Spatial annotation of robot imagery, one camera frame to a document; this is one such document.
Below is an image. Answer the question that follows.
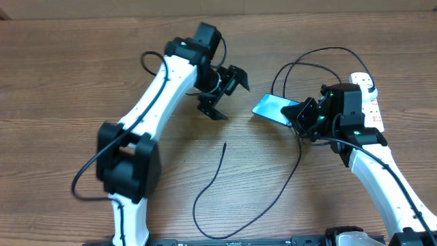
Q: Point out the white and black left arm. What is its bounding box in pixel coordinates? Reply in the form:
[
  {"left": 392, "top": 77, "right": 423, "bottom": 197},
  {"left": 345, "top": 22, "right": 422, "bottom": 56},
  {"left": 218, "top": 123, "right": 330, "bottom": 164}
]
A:
[{"left": 96, "top": 23, "right": 249, "bottom": 245}]

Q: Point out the Samsung Galaxy smartphone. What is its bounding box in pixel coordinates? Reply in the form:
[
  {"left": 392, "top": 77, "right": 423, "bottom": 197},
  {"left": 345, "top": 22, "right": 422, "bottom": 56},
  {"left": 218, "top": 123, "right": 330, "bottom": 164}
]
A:
[{"left": 252, "top": 94, "right": 299, "bottom": 127}]

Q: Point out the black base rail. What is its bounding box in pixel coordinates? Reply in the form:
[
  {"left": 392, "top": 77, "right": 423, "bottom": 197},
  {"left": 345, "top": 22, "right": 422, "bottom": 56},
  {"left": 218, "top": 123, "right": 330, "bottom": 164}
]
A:
[{"left": 81, "top": 234, "right": 386, "bottom": 246}]

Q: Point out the white power strip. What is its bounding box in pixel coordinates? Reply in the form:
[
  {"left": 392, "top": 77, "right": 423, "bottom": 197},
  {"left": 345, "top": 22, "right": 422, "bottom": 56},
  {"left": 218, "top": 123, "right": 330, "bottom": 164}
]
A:
[{"left": 349, "top": 72, "right": 384, "bottom": 133}]

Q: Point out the white charger plug adapter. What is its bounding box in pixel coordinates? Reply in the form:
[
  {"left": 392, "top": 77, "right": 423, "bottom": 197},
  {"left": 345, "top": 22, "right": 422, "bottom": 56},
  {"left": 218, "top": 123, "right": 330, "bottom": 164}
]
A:
[{"left": 360, "top": 85, "right": 378, "bottom": 102}]

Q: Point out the black charging cable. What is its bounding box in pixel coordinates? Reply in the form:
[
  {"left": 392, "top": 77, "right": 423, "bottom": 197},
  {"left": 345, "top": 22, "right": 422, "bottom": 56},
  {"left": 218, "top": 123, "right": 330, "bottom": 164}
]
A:
[{"left": 192, "top": 46, "right": 376, "bottom": 240}]

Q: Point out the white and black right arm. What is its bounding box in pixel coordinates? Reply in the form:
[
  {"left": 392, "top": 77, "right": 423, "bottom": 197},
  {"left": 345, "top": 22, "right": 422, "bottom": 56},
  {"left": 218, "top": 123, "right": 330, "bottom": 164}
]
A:
[{"left": 281, "top": 83, "right": 436, "bottom": 245}]

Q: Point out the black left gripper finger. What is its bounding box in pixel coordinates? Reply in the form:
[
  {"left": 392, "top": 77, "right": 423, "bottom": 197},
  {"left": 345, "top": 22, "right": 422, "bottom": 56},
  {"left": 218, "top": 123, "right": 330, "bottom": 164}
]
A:
[
  {"left": 197, "top": 100, "right": 228, "bottom": 120},
  {"left": 232, "top": 66, "right": 250, "bottom": 91}
]

